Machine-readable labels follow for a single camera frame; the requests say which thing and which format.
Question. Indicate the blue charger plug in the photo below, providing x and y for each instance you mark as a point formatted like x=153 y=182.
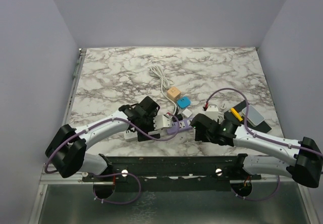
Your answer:
x=183 y=102

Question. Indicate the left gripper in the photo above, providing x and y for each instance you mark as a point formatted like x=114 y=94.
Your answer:
x=153 y=115

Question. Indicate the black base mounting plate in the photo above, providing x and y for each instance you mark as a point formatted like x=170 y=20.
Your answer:
x=172 y=174

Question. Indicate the aluminium frame rail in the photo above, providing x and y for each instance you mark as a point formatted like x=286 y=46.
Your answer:
x=65 y=79

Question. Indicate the yellow marker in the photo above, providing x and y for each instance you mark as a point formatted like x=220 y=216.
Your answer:
x=236 y=115

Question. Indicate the beige cube socket adapter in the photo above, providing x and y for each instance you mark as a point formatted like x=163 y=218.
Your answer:
x=173 y=93

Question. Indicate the white power strip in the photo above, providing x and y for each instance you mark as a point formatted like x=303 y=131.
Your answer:
x=130 y=136

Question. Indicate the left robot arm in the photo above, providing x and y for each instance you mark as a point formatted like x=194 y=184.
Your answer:
x=67 y=150

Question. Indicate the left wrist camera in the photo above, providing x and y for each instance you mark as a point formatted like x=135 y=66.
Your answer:
x=161 y=122

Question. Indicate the grey rectangular block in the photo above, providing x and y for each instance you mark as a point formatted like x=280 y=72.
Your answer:
x=254 y=117

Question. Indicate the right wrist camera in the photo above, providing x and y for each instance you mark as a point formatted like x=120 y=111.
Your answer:
x=211 y=111

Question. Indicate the purple power strip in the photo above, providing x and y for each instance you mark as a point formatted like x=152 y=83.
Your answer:
x=184 y=125

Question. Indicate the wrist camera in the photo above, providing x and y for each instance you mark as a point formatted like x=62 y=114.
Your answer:
x=161 y=122
x=211 y=111

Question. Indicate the black charger with cable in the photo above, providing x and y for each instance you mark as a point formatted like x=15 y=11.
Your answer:
x=174 y=118

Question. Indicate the black flat pad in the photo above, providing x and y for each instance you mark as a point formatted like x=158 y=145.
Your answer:
x=241 y=109

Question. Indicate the small white charger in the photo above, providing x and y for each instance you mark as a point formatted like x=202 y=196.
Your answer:
x=187 y=113

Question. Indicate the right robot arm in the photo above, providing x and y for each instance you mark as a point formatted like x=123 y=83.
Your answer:
x=299 y=160

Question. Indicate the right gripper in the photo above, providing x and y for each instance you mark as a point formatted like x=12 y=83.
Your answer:
x=199 y=136

